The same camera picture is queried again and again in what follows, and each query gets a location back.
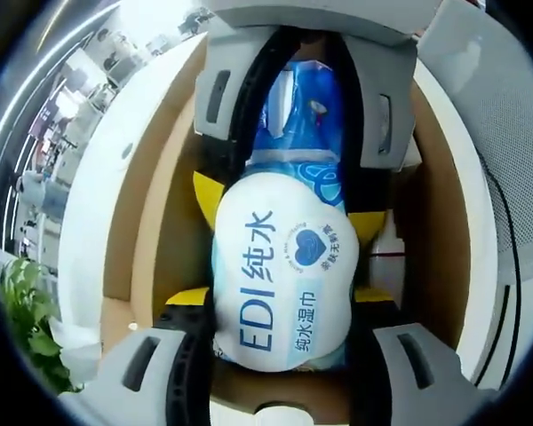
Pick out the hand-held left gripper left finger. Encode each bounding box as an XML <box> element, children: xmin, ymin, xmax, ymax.
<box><xmin>77</xmin><ymin>288</ymin><xmax>217</xmax><ymax>426</ymax></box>

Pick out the potted green plant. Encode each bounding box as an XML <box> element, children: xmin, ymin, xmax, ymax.
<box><xmin>0</xmin><ymin>256</ymin><xmax>103</xmax><ymax>396</ymax></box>

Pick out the brown cardboard shoe box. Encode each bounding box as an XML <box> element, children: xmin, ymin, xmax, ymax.
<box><xmin>99</xmin><ymin>39</ymin><xmax>472</xmax><ymax>426</ymax></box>

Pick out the grey mesh office chair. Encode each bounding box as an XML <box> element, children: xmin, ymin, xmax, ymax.
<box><xmin>419</xmin><ymin>0</ymin><xmax>533</xmax><ymax>285</ymax></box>

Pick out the white soft wipes pack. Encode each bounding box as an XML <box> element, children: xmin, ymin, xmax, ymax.
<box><xmin>211</xmin><ymin>170</ymin><xmax>361</xmax><ymax>374</ymax></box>

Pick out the white spray bottle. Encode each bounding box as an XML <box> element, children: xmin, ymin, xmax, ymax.
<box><xmin>368</xmin><ymin>212</ymin><xmax>403</xmax><ymax>292</ymax></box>

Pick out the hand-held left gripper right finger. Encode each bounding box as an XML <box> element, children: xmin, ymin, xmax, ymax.
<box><xmin>346</xmin><ymin>288</ymin><xmax>476</xmax><ymax>426</ymax></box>

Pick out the black cable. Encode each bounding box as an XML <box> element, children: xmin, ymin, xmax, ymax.
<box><xmin>488</xmin><ymin>163</ymin><xmax>523</xmax><ymax>383</ymax></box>

